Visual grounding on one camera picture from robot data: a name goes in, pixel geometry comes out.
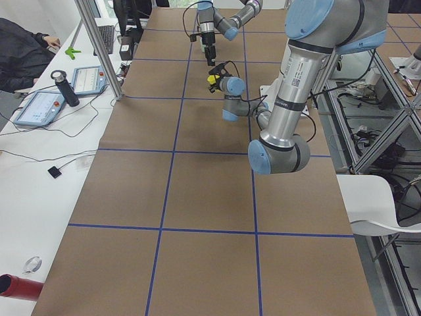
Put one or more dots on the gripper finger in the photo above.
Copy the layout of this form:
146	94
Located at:
210	54

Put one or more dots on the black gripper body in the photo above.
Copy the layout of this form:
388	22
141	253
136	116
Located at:
208	40
214	86

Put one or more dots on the yellow plastic cup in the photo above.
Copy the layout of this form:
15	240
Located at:
212	79

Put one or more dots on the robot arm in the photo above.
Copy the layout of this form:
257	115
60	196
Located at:
315	30
210	19

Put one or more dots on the black box with label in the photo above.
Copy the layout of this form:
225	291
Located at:
128	44

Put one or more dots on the black keyboard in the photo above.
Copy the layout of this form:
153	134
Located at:
107	34

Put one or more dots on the far blue teach pendant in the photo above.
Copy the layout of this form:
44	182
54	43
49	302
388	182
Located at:
88	80

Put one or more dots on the blue teach pendant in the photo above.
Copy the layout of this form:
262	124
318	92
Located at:
41	109
88	80

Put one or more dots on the green plastic clamp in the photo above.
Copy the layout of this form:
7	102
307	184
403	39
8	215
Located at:
71	52

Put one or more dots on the black drink bottle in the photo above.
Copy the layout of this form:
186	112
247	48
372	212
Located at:
61	82

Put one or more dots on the near blue teach pendant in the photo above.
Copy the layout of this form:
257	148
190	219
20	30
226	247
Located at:
41	109

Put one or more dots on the small black square pad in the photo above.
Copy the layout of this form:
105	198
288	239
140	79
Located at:
54	171

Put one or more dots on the seated person in black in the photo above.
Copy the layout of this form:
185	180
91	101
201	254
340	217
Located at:
24	56

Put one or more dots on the white chair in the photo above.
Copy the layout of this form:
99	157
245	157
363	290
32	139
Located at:
370	206

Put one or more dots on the red cylinder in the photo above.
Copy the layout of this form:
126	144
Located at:
20	288

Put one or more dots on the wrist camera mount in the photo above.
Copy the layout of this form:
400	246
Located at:
219	71

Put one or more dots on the aluminium frame post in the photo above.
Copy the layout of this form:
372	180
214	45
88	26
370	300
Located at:
99	47

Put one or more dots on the aluminium frame rack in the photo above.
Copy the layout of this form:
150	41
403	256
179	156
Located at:
371	119

